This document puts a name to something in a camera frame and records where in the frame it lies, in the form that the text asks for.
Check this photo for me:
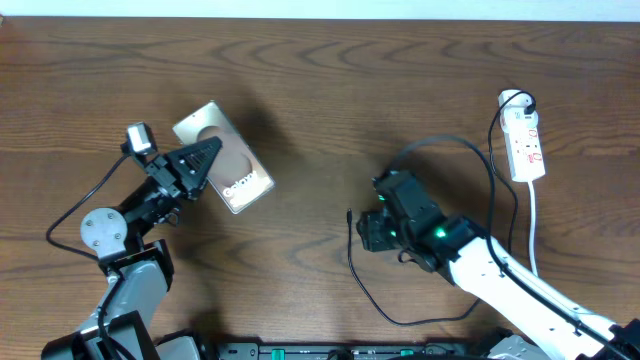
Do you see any bronze Galaxy smartphone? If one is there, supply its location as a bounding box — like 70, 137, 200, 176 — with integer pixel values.
173, 101, 275, 214

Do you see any black charging cable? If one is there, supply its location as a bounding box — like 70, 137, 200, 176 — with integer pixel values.
345, 89, 538, 327

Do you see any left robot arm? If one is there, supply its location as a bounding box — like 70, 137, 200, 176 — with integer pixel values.
41, 137, 222, 359

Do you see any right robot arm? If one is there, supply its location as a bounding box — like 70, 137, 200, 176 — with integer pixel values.
356, 171, 639, 359

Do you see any white power strip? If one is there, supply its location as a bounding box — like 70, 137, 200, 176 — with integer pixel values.
498, 89, 546, 183

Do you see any black left camera cable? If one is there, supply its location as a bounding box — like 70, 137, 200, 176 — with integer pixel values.
45, 152, 132, 264

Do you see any white power strip cord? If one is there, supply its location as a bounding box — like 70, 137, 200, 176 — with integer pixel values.
527, 180, 542, 277

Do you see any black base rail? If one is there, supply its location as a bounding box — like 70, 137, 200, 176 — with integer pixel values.
216, 342, 485, 360

